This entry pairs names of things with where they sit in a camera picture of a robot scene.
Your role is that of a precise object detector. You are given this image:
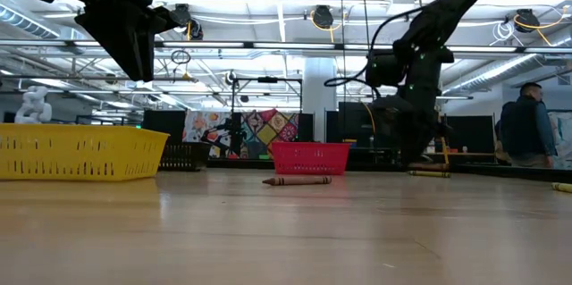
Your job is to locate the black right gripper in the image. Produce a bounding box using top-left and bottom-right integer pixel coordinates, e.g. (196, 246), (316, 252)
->
(373, 46), (455, 165)

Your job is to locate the dark cabinet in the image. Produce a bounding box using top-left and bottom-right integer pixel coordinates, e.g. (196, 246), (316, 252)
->
(325, 101), (376, 161)

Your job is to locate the black panel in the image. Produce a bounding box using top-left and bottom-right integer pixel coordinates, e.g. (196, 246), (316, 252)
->
(141, 109), (187, 144)

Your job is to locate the grey horizontal pipe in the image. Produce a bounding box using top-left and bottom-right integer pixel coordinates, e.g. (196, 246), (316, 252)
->
(0, 74), (198, 83)

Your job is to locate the white column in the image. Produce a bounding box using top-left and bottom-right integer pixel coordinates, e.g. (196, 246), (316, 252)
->
(302, 56), (338, 143)

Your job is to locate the red plastic basket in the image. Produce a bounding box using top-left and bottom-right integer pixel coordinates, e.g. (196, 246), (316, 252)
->
(270, 140), (353, 176)

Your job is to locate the person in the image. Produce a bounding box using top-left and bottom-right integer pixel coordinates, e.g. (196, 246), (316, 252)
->
(493, 81), (559, 170)

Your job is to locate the long light bar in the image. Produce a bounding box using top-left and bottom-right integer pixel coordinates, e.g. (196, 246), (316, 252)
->
(0, 39), (572, 54)

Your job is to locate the white robot figure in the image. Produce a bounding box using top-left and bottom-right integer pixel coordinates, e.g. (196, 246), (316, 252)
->
(13, 85), (54, 125)

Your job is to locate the brown crayon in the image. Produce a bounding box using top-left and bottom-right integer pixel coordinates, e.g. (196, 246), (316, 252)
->
(261, 174), (333, 187)

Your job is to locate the yellow plastic basket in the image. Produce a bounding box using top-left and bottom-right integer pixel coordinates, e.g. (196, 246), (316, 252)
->
(0, 122), (170, 182)

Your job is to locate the black plastic basket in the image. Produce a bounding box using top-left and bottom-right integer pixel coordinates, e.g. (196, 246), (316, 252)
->
(156, 141), (211, 172)

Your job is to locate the colourful patchwork cloth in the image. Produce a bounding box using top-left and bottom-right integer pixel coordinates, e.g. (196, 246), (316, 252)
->
(181, 108), (301, 161)

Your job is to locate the black ceiling cable reel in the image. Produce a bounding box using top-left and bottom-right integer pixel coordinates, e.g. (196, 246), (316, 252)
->
(171, 3), (192, 31)
(311, 4), (334, 30)
(513, 8), (541, 34)
(187, 19), (205, 41)

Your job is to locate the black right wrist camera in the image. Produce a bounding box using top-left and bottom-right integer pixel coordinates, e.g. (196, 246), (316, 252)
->
(365, 49), (407, 89)

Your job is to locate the black right camera cable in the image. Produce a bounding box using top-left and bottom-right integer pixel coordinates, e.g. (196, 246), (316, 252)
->
(323, 5), (430, 88)

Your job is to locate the silver ceiling duct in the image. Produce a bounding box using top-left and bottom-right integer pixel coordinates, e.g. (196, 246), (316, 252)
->
(446, 54), (540, 94)
(0, 3), (62, 39)

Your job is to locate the thin black hanging cable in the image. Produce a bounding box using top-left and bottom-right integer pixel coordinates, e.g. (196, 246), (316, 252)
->
(340, 0), (349, 143)

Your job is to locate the black stand frame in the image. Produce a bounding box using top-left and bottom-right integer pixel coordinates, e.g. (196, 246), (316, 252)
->
(230, 76), (304, 161)

